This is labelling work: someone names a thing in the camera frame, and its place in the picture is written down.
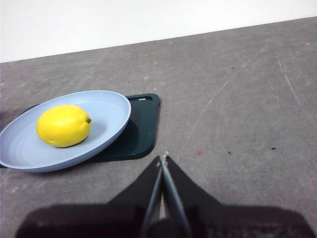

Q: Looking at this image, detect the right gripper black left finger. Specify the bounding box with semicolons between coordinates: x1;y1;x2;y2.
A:
14;156;163;238

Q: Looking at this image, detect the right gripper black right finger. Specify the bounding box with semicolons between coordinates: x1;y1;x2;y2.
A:
162;155;316;238

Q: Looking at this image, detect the yellow lemon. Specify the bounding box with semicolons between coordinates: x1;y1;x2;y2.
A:
36;104;92;148

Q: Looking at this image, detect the blue round plate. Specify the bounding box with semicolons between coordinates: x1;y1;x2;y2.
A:
0;89;132;174

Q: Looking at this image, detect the black flat tray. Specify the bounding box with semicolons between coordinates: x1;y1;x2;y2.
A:
24;93;161;163

